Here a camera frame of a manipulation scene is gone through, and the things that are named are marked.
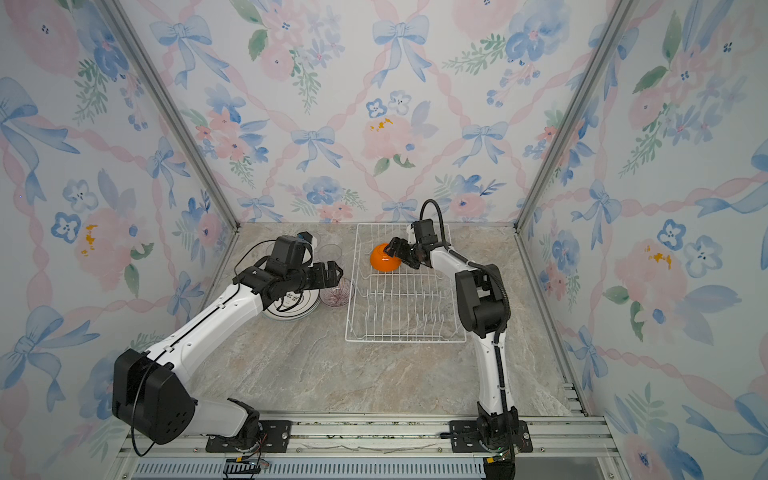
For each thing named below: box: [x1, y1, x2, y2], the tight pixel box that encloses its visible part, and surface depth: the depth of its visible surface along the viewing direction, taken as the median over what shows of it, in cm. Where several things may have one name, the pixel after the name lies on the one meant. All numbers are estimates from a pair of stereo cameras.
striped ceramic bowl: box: [319, 277, 355, 307], surface depth 100 cm
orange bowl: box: [370, 243, 401, 272], surface depth 105 cm
